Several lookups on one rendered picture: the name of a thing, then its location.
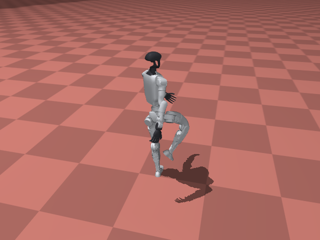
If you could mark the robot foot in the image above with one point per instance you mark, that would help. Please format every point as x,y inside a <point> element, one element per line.
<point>157,173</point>
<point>168,154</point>

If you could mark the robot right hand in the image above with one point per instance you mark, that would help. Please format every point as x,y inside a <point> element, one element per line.
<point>157,134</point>

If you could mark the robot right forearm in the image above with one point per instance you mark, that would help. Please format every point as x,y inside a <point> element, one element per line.
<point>161,114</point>

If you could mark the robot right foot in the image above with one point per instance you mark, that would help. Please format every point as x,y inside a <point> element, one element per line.
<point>168,154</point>

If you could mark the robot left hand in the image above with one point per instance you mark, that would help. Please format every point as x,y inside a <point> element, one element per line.
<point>168,96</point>

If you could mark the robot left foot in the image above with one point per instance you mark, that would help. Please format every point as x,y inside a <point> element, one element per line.
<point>157,173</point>

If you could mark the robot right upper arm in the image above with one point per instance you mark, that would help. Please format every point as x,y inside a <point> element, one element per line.
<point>162,84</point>

